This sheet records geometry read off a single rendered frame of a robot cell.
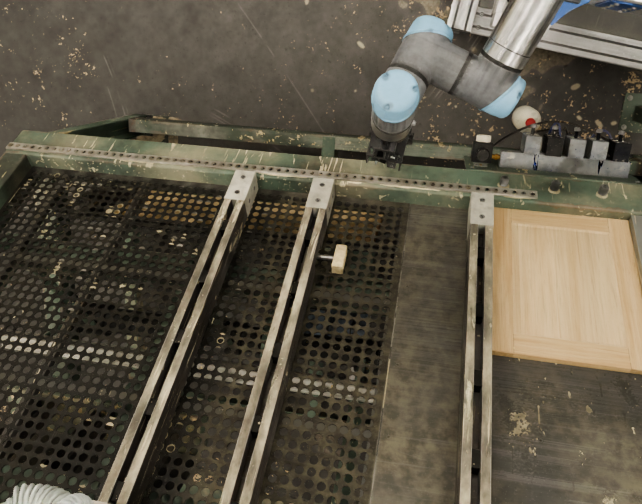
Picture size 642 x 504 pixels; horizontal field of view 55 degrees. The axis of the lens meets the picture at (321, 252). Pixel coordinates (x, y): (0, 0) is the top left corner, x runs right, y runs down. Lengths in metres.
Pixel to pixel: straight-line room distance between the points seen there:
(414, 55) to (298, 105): 1.69
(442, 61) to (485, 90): 0.09
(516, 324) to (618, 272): 0.33
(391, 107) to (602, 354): 0.84
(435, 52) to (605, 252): 0.90
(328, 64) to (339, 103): 0.17
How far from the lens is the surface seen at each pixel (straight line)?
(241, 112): 2.81
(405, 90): 1.03
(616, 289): 1.73
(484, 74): 1.09
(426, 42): 1.09
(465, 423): 1.36
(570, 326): 1.62
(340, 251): 1.66
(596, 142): 1.98
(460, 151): 2.52
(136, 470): 1.37
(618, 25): 2.54
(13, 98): 3.32
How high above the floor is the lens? 2.67
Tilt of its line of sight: 69 degrees down
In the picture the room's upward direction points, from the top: 149 degrees counter-clockwise
